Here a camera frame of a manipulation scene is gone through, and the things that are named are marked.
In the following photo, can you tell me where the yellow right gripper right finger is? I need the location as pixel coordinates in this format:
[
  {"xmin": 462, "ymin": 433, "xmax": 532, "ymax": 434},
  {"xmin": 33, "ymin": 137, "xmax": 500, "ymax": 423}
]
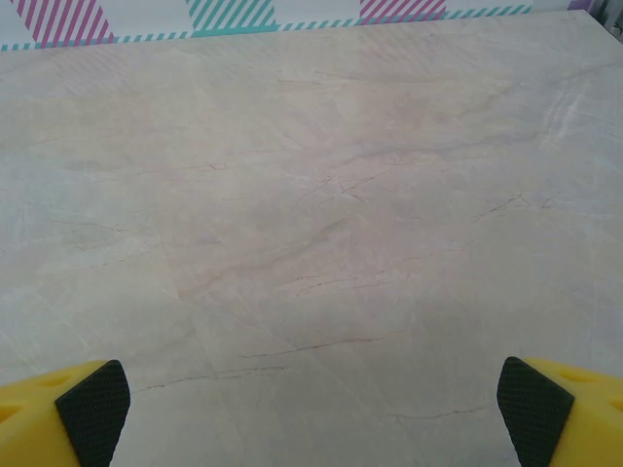
[{"xmin": 495, "ymin": 355, "xmax": 623, "ymax": 467}]

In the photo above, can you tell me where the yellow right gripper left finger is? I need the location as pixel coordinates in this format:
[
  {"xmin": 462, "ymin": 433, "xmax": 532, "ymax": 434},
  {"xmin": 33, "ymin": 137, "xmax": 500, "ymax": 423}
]
[{"xmin": 0, "ymin": 359, "xmax": 131, "ymax": 467}]

